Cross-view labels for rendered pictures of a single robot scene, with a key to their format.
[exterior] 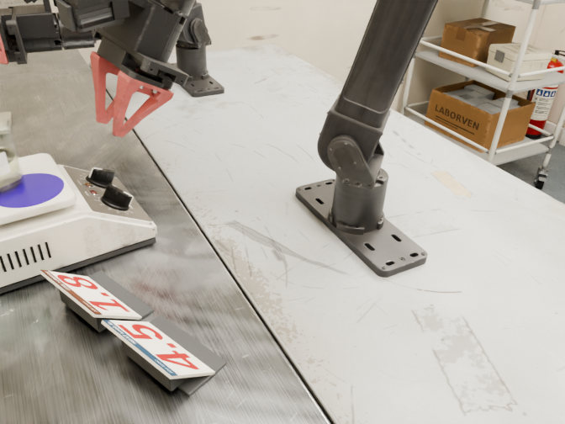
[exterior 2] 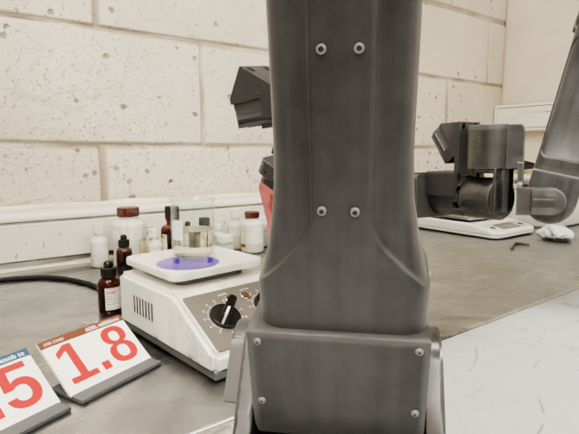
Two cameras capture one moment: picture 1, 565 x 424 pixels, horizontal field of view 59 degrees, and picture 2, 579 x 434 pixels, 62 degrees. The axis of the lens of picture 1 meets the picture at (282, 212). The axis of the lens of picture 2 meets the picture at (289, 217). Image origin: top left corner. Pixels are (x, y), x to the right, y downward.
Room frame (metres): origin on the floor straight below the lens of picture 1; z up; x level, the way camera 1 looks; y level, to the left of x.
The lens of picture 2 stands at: (0.48, -0.27, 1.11)
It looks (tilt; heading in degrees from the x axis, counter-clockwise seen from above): 8 degrees down; 83
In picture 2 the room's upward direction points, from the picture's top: straight up
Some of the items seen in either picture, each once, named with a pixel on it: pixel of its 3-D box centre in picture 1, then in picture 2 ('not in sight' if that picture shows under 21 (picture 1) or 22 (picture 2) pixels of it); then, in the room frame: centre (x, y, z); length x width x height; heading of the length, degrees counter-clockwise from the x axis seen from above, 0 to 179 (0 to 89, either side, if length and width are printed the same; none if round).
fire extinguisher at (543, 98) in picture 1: (541, 93); not in sight; (2.93, -1.53, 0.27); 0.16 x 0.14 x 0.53; 120
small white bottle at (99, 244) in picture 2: not in sight; (99, 244); (0.24, 0.63, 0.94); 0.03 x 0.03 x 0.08
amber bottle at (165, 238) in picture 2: not in sight; (172, 234); (0.37, 0.64, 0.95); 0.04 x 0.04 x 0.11
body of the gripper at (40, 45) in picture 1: (34, 33); (451, 195); (0.81, 0.41, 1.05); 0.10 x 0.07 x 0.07; 24
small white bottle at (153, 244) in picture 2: not in sight; (154, 248); (0.34, 0.60, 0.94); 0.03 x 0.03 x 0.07
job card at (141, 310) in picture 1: (97, 291); (102, 354); (0.36, 0.18, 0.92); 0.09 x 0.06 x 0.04; 53
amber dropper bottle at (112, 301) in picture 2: not in sight; (109, 285); (0.32, 0.37, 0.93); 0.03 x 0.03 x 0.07
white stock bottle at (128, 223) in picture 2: not in sight; (128, 236); (0.29, 0.64, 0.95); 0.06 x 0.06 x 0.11
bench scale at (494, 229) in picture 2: not in sight; (471, 222); (1.12, 0.94, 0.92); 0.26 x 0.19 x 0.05; 119
